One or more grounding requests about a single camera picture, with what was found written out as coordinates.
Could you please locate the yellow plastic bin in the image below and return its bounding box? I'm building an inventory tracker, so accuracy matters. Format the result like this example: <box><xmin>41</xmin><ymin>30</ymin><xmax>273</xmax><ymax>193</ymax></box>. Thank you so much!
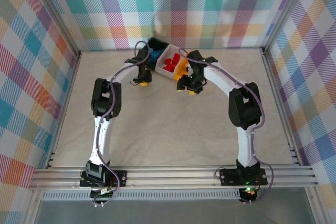
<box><xmin>173</xmin><ymin>57</ymin><xmax>194</xmax><ymax>82</ymax></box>

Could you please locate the white plastic bin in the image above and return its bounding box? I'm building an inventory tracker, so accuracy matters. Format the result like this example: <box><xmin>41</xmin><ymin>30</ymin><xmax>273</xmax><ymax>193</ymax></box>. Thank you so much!
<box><xmin>154</xmin><ymin>45</ymin><xmax>185</xmax><ymax>78</ymax></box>

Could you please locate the aluminium frame post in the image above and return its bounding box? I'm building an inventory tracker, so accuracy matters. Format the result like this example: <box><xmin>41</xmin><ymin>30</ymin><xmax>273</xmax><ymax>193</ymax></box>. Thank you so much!
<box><xmin>261</xmin><ymin>0</ymin><xmax>313</xmax><ymax>51</ymax></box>
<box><xmin>30</xmin><ymin>0</ymin><xmax>81</xmax><ymax>57</ymax></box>

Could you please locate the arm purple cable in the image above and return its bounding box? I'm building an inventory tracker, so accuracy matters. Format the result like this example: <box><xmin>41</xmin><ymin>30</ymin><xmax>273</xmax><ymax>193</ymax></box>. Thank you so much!
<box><xmin>90</xmin><ymin>40</ymin><xmax>152</xmax><ymax>208</ymax></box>
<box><xmin>178</xmin><ymin>48</ymin><xmax>275</xmax><ymax>206</ymax></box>

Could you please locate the grey slotted cable duct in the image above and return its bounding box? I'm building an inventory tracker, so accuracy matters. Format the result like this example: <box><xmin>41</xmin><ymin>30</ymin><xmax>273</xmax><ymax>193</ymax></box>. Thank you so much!
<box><xmin>41</xmin><ymin>191</ymin><xmax>242</xmax><ymax>200</ymax></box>

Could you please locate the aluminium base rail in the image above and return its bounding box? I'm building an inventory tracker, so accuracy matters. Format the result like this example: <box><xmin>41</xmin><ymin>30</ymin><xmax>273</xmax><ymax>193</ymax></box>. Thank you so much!
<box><xmin>28</xmin><ymin>166</ymin><xmax>319</xmax><ymax>190</ymax></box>

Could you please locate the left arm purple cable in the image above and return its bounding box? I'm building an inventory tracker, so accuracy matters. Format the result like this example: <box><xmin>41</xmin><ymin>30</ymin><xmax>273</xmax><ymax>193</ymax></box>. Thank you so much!
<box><xmin>90</xmin><ymin>40</ymin><xmax>152</xmax><ymax>208</ymax></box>

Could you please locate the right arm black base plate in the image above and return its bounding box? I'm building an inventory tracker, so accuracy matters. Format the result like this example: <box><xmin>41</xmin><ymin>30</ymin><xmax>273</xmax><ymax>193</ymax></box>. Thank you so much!
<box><xmin>219</xmin><ymin>168</ymin><xmax>268</xmax><ymax>186</ymax></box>

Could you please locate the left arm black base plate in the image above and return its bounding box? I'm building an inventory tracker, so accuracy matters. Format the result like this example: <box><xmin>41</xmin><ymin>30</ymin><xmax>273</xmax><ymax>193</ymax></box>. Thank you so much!
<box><xmin>79</xmin><ymin>170</ymin><xmax>128</xmax><ymax>188</ymax></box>

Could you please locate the black plastic bin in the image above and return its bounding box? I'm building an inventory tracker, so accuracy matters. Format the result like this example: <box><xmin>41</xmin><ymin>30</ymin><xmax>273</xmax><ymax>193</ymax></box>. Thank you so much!
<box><xmin>143</xmin><ymin>37</ymin><xmax>170</xmax><ymax>72</ymax></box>

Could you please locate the aluminium side rail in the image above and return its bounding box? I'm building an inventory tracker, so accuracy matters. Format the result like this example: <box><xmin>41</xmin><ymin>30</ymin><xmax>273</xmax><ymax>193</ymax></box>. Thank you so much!
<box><xmin>45</xmin><ymin>50</ymin><xmax>82</xmax><ymax>169</ymax></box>
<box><xmin>260</xmin><ymin>48</ymin><xmax>302</xmax><ymax>167</ymax></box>

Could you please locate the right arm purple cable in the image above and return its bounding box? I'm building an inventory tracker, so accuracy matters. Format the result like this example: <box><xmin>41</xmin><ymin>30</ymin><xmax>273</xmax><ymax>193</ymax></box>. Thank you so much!
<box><xmin>178</xmin><ymin>48</ymin><xmax>275</xmax><ymax>206</ymax></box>

